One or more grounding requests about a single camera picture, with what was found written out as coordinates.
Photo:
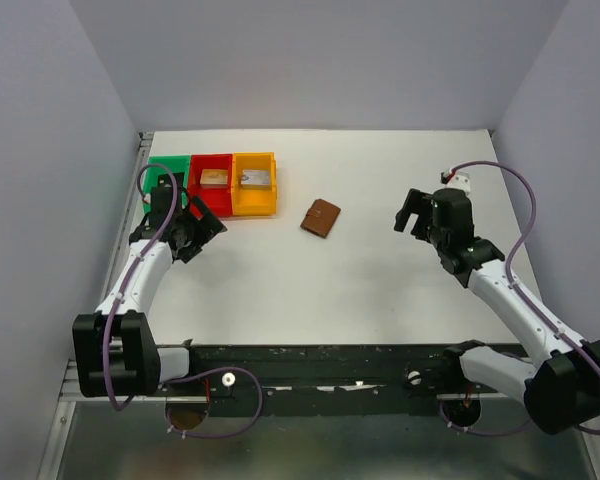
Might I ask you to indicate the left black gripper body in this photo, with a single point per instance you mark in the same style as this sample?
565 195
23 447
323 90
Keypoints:
195 232

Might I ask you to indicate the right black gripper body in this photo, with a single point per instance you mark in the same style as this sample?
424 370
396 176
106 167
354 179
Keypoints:
440 240

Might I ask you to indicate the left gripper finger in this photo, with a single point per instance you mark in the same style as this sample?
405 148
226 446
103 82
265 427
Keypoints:
190 249
208 225

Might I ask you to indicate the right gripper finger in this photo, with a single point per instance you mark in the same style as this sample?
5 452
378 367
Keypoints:
411 206
420 229

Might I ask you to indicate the brown leather card holder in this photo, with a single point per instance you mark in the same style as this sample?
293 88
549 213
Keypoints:
320 218

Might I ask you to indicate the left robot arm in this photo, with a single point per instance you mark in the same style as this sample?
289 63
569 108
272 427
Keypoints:
115 352

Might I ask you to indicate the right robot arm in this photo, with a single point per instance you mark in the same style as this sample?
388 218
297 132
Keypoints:
559 385

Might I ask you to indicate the gold card in red bin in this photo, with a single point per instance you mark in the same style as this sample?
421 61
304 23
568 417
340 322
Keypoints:
214 178

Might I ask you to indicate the silver card in yellow bin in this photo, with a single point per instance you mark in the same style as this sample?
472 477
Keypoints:
255 178

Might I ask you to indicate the red plastic bin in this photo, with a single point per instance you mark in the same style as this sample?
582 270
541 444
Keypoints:
219 200

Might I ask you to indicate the yellow plastic bin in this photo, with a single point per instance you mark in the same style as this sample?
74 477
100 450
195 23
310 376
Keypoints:
253 201

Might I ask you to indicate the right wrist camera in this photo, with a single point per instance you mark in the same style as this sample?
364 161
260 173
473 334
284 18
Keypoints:
456 180

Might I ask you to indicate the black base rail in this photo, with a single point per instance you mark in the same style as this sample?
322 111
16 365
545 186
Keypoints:
320 380

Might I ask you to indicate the aluminium frame rail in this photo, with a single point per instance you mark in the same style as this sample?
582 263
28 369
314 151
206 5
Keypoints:
64 412

